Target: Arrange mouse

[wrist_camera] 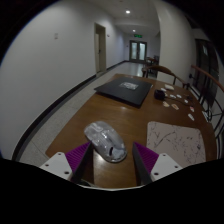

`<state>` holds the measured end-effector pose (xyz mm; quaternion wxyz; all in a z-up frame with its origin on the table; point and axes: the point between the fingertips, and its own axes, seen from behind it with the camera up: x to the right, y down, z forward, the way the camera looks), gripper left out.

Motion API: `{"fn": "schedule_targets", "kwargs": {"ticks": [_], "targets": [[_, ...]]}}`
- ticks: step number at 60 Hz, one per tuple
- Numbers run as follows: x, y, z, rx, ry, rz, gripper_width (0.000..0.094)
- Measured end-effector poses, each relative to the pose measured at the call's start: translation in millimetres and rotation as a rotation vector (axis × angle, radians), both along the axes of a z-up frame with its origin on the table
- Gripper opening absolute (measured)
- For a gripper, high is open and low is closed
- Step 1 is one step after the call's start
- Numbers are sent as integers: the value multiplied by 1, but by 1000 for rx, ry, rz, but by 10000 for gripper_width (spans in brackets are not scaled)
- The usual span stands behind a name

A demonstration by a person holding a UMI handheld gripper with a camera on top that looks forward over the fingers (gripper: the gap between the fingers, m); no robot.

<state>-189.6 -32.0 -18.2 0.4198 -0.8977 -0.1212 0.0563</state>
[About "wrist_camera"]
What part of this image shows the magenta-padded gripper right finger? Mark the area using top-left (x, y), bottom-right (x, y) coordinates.
top-left (132, 141), bottom-right (184, 187)

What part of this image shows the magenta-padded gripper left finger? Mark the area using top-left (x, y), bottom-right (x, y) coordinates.
top-left (39, 141), bottom-right (95, 185)

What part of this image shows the transparent computer mouse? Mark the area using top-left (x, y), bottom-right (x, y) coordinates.
top-left (83, 120), bottom-right (128, 164)

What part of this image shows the white marble-print mouse pad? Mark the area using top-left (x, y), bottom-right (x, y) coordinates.
top-left (146, 121), bottom-right (207, 168)

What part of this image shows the white card with dark print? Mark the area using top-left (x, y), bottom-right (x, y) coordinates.
top-left (201, 110), bottom-right (210, 122)

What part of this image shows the small black box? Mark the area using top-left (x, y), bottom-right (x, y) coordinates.
top-left (153, 88), bottom-right (166, 101)

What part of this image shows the dark metal railing wooden handrail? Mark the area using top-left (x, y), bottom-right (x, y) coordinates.
top-left (189, 63), bottom-right (224, 149)

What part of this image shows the closed black laptop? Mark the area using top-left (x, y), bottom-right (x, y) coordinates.
top-left (94, 76), bottom-right (154, 108)

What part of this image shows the wooden armchair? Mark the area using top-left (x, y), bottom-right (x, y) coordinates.
top-left (141, 64), bottom-right (191, 90)

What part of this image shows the dark window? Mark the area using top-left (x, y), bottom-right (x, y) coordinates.
top-left (194, 38), bottom-right (222, 108)

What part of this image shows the dark wooden chair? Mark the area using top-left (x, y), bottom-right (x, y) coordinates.
top-left (145, 55), bottom-right (160, 67)

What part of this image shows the glass double door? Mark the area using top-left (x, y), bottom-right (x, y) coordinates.
top-left (129, 39), bottom-right (148, 63)

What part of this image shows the beige side door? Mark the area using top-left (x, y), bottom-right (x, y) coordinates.
top-left (93, 22), bottom-right (108, 75)

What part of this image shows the thin black cable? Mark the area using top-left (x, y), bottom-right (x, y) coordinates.
top-left (164, 94), bottom-right (196, 104)

